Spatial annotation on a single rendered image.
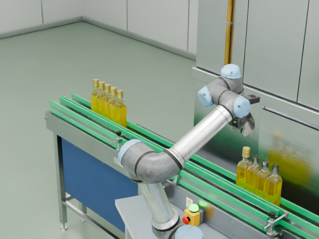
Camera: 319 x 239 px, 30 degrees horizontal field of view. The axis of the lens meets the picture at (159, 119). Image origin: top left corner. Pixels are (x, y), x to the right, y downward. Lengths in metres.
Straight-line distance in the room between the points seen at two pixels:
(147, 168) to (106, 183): 1.50
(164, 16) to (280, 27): 5.05
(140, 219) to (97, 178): 0.73
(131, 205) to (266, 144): 0.77
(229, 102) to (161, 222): 0.58
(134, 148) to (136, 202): 0.98
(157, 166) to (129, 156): 0.13
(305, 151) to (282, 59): 0.43
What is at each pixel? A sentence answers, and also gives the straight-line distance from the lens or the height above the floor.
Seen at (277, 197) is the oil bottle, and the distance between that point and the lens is 2.81.
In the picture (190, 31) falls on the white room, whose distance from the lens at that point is 7.41.
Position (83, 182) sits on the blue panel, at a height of 0.50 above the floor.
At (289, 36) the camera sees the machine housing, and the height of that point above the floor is 1.69.
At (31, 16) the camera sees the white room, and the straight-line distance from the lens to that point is 8.65.
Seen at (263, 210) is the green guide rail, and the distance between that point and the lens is 2.82.
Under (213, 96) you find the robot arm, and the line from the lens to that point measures 2.27.
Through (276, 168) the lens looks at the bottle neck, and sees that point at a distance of 2.74.
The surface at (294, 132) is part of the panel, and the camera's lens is 2.78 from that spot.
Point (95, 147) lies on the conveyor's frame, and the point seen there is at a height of 0.83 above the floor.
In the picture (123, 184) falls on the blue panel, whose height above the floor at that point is 0.67.
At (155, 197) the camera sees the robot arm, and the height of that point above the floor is 1.22.
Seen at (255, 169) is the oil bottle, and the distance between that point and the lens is 2.81.
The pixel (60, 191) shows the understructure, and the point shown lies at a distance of 4.09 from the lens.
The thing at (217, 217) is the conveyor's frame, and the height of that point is 0.83.
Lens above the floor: 2.47
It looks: 25 degrees down
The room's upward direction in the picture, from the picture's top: 1 degrees clockwise
